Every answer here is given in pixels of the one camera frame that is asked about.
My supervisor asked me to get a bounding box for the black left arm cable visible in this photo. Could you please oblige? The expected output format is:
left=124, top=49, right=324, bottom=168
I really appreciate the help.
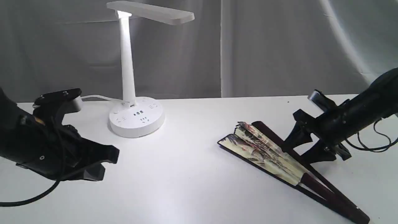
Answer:
left=0, top=117, right=104, bottom=207

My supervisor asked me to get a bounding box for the painted folding paper fan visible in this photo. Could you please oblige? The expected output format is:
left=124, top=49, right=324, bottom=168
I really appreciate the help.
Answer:
left=218, top=121, right=373, bottom=224

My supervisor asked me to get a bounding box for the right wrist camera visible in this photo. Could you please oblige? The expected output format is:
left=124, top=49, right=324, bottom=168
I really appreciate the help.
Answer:
left=307, top=89, right=337, bottom=112

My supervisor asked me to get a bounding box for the white desk lamp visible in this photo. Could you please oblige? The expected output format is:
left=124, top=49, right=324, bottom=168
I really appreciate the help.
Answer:
left=106, top=0, right=195, bottom=138

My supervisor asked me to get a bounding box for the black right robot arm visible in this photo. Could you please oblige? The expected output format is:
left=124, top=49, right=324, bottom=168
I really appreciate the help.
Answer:
left=284, top=68, right=398, bottom=164

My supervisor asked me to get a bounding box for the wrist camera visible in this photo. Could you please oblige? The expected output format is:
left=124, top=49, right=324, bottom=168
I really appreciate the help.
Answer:
left=33, top=88, right=83, bottom=125
left=307, top=89, right=337, bottom=112

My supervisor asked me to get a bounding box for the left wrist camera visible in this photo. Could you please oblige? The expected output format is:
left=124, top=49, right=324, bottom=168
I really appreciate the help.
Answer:
left=33, top=88, right=83, bottom=125

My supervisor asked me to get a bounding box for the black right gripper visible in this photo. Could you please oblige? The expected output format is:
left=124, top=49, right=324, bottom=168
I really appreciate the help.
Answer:
left=281, top=106, right=354, bottom=164

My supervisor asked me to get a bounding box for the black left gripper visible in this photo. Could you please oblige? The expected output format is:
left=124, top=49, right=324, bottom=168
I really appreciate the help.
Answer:
left=12, top=107, right=120, bottom=181

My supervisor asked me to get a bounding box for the grey backdrop curtain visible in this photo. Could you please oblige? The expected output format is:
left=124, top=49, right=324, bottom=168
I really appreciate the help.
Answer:
left=0, top=0, right=398, bottom=102

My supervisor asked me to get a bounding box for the white lamp power cable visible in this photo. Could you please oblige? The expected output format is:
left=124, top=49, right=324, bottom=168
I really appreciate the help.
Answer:
left=81, top=95, right=122, bottom=102

